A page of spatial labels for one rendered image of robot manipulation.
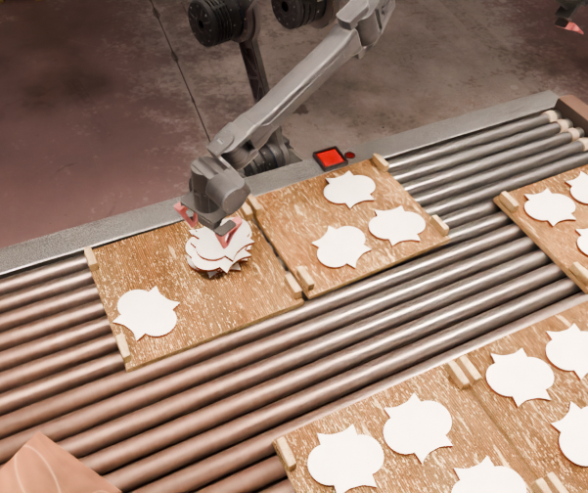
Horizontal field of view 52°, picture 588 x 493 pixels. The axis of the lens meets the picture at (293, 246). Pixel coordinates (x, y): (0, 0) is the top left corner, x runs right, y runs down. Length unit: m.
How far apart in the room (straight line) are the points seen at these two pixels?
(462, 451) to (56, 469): 0.73
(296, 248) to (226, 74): 2.43
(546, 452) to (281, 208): 0.82
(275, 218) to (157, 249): 0.31
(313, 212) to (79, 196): 1.72
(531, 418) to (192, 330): 0.72
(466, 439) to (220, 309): 0.57
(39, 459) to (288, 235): 0.75
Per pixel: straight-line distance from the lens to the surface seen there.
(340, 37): 1.28
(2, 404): 1.35
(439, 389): 1.29
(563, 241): 1.66
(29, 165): 3.30
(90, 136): 3.40
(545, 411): 1.34
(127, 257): 1.47
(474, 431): 1.27
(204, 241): 1.40
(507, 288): 1.52
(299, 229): 1.50
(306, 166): 1.71
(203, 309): 1.35
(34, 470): 1.12
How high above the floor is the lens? 2.03
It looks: 48 degrees down
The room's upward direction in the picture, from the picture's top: 4 degrees clockwise
